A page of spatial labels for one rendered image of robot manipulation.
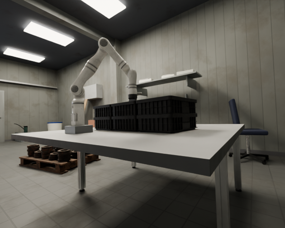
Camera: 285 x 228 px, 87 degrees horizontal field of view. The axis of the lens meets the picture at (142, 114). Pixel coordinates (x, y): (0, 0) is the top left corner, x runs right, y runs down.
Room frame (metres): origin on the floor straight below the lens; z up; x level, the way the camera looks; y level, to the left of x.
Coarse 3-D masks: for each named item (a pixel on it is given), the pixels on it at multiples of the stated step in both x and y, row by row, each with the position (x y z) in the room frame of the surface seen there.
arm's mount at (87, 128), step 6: (66, 126) 1.16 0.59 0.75; (72, 126) 1.11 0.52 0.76; (78, 126) 1.11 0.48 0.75; (84, 126) 1.15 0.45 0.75; (90, 126) 1.20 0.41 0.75; (66, 132) 1.16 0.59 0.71; (72, 132) 1.11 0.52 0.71; (78, 132) 1.11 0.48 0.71; (84, 132) 1.15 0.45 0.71; (90, 132) 1.20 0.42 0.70
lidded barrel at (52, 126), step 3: (48, 123) 6.77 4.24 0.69; (51, 123) 6.75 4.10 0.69; (54, 123) 6.79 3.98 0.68; (57, 123) 6.87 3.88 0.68; (60, 123) 6.98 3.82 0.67; (48, 126) 6.79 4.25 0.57; (51, 126) 6.76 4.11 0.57; (54, 126) 6.79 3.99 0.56; (57, 126) 6.87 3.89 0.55; (60, 126) 6.99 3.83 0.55; (48, 129) 6.81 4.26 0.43; (51, 129) 6.77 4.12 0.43; (54, 129) 6.80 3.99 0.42; (57, 129) 6.88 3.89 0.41; (60, 129) 7.00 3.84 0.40
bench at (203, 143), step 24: (48, 144) 0.85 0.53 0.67; (72, 144) 0.70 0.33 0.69; (96, 144) 0.60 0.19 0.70; (120, 144) 0.58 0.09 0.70; (144, 144) 0.56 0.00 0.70; (168, 144) 0.55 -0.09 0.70; (192, 144) 0.53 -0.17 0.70; (216, 144) 0.52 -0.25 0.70; (168, 168) 0.41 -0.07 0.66; (192, 168) 0.37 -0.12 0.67; (216, 168) 0.86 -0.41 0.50; (240, 168) 1.57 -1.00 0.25; (216, 192) 0.87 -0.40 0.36
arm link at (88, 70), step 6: (84, 66) 1.17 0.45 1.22; (90, 66) 1.16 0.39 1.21; (84, 72) 1.16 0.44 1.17; (90, 72) 1.17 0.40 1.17; (78, 78) 1.16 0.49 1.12; (84, 78) 1.16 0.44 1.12; (72, 84) 1.16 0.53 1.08; (78, 84) 1.15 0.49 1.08; (84, 84) 1.17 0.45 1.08; (72, 90) 1.15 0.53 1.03; (78, 90) 1.16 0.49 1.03
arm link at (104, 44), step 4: (100, 40) 1.14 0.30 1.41; (104, 40) 1.14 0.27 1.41; (108, 40) 1.16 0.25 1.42; (100, 44) 1.14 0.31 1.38; (104, 44) 1.15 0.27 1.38; (108, 44) 1.15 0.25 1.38; (100, 48) 1.17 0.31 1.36; (104, 48) 1.15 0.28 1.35; (108, 48) 1.15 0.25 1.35; (112, 48) 1.16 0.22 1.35; (108, 52) 1.16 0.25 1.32; (112, 52) 1.16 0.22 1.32; (116, 52) 1.17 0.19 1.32; (112, 56) 1.17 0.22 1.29; (116, 56) 1.17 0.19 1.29; (120, 56) 1.19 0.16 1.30; (116, 60) 1.18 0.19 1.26; (120, 60) 1.18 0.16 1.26; (124, 60) 1.20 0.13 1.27; (120, 64) 1.19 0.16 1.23
